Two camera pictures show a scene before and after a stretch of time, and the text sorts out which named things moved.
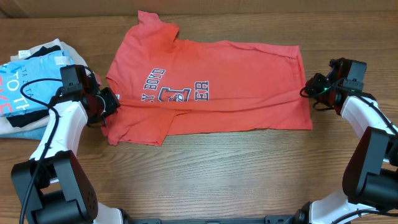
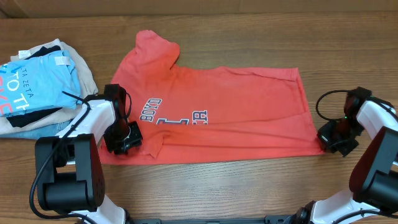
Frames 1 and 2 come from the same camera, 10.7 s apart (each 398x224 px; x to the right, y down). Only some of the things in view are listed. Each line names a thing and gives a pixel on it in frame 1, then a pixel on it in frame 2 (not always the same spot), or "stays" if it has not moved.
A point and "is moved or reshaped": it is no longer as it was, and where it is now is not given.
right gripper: (315, 80) to (323, 136)
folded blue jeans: (36, 134) stays
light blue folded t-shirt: (13, 75) stays
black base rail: (267, 220) stays
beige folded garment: (7, 127) stays
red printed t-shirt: (168, 87) is moved or reshaped
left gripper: (112, 104) to (134, 142)
